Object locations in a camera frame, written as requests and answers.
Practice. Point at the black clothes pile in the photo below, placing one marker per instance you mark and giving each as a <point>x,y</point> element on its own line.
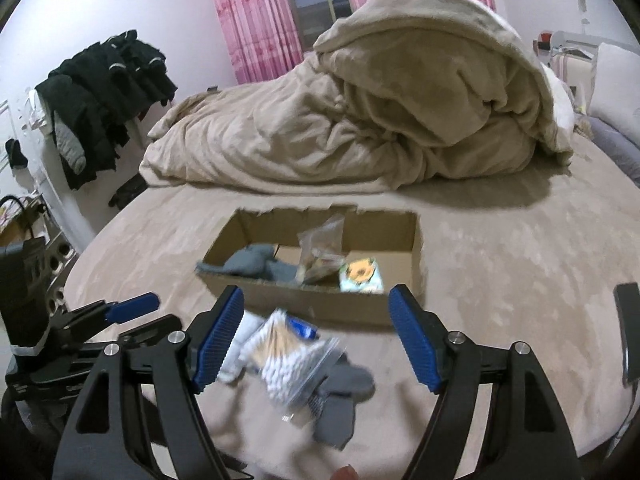
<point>105,95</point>

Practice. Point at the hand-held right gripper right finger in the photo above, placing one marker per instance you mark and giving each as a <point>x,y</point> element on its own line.
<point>412,340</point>

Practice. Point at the small black hanging item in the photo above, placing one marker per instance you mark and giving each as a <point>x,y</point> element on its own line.
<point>16,154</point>

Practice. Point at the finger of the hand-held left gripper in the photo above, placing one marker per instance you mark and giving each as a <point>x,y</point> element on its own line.
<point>150,327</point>
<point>135,306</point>

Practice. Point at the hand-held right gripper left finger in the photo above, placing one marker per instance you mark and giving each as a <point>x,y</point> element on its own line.
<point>215,345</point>

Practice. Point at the gray pillow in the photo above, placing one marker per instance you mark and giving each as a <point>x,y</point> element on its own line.
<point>617,147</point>

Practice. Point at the cotton swab bag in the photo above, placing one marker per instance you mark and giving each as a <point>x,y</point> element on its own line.
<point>280,360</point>

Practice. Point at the white pillow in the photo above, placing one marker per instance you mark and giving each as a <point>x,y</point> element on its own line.
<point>617,85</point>

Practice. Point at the beige bed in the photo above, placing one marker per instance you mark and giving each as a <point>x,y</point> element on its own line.
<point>500,285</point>

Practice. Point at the person's right hand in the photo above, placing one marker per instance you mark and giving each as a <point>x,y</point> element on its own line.
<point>346,474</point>

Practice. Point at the window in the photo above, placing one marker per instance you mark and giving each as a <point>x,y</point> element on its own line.
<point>315,5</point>

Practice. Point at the clear plastic bag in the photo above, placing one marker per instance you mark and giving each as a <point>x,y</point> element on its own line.
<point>320,245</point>

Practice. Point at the yellow green packet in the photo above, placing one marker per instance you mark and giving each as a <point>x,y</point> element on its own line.
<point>360,275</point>

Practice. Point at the beige blanket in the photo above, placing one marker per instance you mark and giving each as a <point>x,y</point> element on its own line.
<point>375,110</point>

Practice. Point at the black gloves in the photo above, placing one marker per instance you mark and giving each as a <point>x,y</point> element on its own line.
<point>129,191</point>

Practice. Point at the gray garment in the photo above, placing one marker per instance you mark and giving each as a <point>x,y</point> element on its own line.
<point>71,142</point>

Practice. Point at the gray sock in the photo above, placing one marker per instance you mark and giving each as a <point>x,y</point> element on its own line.
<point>255,260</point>
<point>345,385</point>

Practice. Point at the cardboard box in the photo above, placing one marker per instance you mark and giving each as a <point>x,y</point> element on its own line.
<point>280,305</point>

